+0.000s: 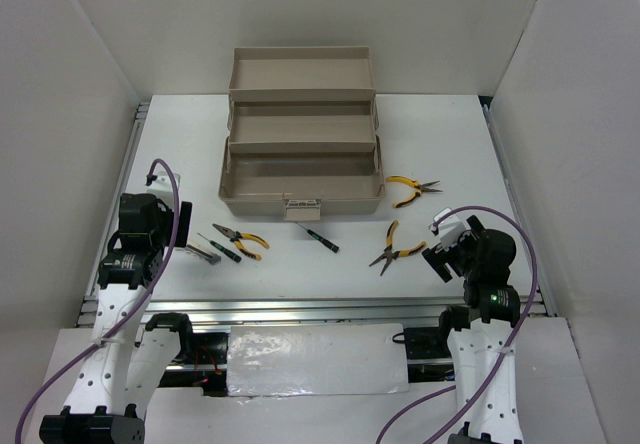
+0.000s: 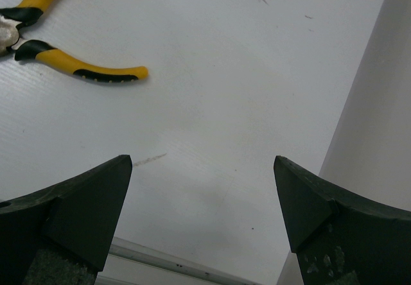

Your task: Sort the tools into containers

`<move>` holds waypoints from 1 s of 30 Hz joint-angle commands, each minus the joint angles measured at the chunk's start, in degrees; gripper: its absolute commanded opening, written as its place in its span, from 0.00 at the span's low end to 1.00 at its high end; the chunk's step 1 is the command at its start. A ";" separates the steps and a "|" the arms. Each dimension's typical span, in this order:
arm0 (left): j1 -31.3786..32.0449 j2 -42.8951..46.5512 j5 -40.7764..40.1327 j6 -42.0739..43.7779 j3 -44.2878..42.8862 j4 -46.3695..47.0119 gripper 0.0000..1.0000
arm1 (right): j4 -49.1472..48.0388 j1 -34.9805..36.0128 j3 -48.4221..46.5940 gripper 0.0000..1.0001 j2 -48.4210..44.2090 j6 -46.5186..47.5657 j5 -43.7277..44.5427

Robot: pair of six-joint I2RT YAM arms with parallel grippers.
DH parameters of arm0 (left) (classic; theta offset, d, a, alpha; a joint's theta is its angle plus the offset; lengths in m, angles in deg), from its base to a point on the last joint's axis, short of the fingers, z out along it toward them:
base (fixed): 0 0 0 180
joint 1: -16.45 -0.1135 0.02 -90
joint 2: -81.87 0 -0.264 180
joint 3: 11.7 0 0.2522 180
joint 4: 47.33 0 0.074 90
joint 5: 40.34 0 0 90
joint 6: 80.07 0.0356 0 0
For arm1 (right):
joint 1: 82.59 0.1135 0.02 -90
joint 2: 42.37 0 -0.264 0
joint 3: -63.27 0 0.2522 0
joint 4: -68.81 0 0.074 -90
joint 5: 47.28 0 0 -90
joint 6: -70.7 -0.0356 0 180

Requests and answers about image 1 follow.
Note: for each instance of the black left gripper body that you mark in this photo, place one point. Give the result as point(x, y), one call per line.
point(168, 219)

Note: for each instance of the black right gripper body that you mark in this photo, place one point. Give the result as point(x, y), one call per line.
point(459, 255)

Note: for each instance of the grey utility knife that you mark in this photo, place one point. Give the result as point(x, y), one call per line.
point(210, 258)

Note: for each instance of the green black screwdriver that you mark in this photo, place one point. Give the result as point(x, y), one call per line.
point(322, 240)
point(225, 251)

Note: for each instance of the beige plastic toolbox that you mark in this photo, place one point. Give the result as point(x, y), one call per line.
point(302, 120)

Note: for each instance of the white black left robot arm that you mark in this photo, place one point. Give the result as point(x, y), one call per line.
point(112, 391)

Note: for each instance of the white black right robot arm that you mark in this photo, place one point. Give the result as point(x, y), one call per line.
point(477, 331)

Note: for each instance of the beige toolbox latch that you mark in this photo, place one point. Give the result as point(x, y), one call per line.
point(302, 207)

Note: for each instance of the silver foil sheet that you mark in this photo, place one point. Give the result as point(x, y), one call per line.
point(316, 360)

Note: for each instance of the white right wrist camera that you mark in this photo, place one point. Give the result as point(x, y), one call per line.
point(448, 228)

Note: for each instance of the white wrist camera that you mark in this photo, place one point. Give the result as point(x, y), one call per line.
point(448, 228)
point(162, 188)

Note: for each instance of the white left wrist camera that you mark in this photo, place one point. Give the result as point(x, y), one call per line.
point(162, 188)

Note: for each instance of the aluminium rail frame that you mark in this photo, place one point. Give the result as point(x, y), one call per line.
point(425, 137)

